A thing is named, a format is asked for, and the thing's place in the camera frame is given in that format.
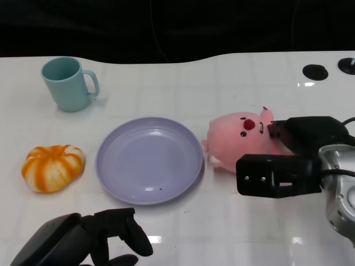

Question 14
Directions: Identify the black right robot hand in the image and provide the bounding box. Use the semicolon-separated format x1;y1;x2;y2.
235;116;351;199

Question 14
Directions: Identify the pink plush beaver doll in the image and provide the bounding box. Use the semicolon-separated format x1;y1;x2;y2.
201;106;295;174

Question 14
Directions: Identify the purple plastic plate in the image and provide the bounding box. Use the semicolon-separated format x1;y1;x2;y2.
95;116;205;206

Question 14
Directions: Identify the teal ceramic mug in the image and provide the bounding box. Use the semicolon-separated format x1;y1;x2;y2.
40;56;100;112

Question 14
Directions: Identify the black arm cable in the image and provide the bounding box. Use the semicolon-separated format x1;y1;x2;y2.
341;116;355;131
318;168;355;177

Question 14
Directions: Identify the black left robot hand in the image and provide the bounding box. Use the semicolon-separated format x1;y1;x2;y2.
11;207;154;266

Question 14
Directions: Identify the thin black background cable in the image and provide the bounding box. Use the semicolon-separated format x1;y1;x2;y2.
290;0;300;52
151;0;169;63

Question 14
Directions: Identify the orange white striped pumpkin toy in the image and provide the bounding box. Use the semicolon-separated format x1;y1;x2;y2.
22;144;86;193

